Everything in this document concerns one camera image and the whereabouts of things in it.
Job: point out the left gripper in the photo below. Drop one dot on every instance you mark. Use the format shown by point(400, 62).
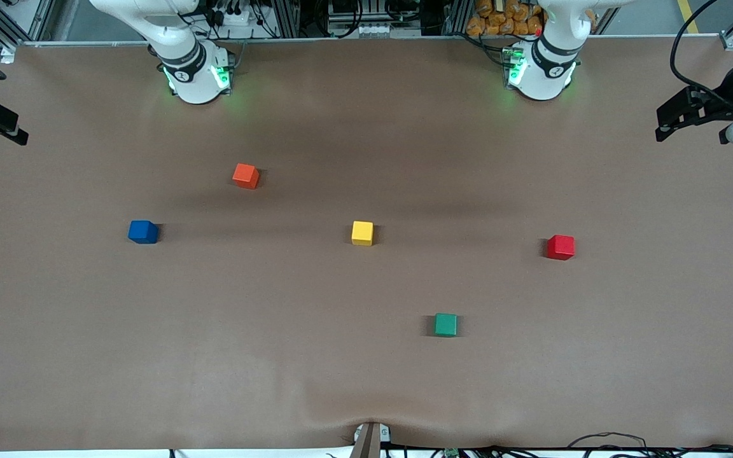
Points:
point(718, 105)

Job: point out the blue cube block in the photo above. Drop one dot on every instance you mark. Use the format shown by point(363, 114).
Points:
point(142, 232)

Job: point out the red cube block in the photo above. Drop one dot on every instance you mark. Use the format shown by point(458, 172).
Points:
point(560, 247)

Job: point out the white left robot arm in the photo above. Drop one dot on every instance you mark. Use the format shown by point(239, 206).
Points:
point(548, 70)

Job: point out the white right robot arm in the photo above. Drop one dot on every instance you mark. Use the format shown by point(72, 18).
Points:
point(191, 76)

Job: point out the orange lumpy bag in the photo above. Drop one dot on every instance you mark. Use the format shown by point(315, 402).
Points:
point(500, 22)

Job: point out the orange cube block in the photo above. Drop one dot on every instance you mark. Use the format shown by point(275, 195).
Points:
point(245, 175)

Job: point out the white power strip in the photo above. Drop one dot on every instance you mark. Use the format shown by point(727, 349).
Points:
point(237, 18)

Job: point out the vertical aluminium profile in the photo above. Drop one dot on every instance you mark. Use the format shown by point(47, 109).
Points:
point(455, 16)
point(285, 19)

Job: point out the green cube block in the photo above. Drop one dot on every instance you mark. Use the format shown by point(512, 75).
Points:
point(445, 324)

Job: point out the white terminal strip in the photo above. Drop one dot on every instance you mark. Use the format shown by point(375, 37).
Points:
point(374, 29)

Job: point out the yellow cube block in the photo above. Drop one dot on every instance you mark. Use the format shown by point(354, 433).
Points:
point(362, 233)

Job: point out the brown camera mount post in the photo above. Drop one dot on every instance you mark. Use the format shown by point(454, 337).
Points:
point(366, 445)

